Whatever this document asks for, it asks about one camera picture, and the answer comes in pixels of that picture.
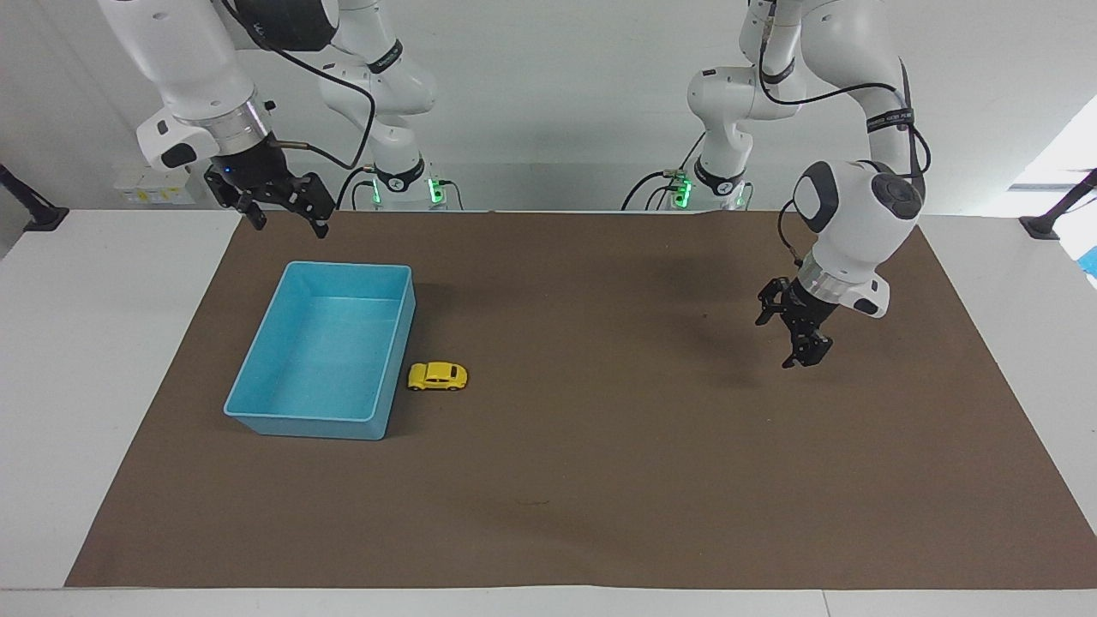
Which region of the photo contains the yellow toy beetle car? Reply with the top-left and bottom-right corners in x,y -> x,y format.
406,361 -> 470,393

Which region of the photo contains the black stand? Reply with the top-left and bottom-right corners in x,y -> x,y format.
0,163 -> 70,233
1018,168 -> 1097,241

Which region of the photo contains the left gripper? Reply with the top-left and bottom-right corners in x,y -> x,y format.
754,276 -> 838,370

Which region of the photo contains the light blue plastic bin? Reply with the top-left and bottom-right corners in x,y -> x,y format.
224,261 -> 418,442

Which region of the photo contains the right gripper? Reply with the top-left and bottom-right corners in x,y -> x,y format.
203,133 -> 338,240

